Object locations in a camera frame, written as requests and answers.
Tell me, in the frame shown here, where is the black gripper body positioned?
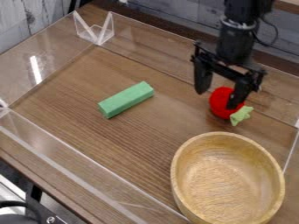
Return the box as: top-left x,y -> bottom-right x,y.
190,40 -> 266,92

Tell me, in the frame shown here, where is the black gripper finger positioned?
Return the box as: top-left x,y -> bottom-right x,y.
226,78 -> 250,109
193,58 -> 212,95

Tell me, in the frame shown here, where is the red plush strawberry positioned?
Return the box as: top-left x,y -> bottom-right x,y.
209,87 -> 253,127

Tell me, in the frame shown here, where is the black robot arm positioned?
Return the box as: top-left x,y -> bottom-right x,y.
190,0 -> 276,109

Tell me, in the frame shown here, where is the green rectangular block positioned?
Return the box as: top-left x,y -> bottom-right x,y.
97,81 -> 154,119

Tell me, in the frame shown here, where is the wooden bowl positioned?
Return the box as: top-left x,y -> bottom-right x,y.
170,131 -> 285,224

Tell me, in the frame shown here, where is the clear acrylic enclosure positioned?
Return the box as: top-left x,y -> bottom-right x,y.
0,10 -> 299,224

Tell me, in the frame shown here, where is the black metal table bracket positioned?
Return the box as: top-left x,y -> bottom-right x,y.
25,184 -> 68,224

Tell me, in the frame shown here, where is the black cable lower left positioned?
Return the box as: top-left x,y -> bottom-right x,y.
0,200 -> 40,224

